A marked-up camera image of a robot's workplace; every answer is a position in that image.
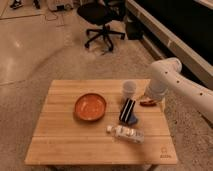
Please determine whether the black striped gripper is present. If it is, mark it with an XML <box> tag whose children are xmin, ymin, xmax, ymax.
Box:
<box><xmin>119</xmin><ymin>98</ymin><xmax>135</xmax><ymax>122</ymax></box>

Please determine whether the blue eraser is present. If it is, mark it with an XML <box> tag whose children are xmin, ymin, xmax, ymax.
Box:
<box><xmin>127</xmin><ymin>115</ymin><xmax>138</xmax><ymax>126</ymax></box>

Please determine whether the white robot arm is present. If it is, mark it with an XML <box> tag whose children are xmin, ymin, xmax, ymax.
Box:
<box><xmin>141</xmin><ymin>57</ymin><xmax>213</xmax><ymax>124</ymax></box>

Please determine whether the white ceramic cup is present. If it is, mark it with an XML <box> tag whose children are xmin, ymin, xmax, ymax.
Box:
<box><xmin>122</xmin><ymin>80</ymin><xmax>136</xmax><ymax>101</ymax></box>

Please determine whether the clear plastic bottle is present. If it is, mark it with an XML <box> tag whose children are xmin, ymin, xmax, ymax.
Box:
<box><xmin>106</xmin><ymin>125</ymin><xmax>144</xmax><ymax>143</ymax></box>

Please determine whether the small wooden dish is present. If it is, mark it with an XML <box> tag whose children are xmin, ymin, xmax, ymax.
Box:
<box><xmin>140</xmin><ymin>97</ymin><xmax>157</xmax><ymax>107</ymax></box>

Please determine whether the orange bowl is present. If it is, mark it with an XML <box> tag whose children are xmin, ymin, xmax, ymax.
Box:
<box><xmin>74</xmin><ymin>93</ymin><xmax>107</xmax><ymax>121</ymax></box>

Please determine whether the wooden table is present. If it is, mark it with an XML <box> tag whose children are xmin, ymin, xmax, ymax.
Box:
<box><xmin>25</xmin><ymin>80</ymin><xmax>177</xmax><ymax>165</ymax></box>

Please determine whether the black box under bench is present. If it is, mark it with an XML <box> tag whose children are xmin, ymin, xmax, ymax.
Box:
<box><xmin>125</xmin><ymin>22</ymin><xmax>143</xmax><ymax>40</ymax></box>

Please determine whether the black office chair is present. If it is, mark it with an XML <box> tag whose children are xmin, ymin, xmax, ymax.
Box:
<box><xmin>77</xmin><ymin>0</ymin><xmax>125</xmax><ymax>51</ymax></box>

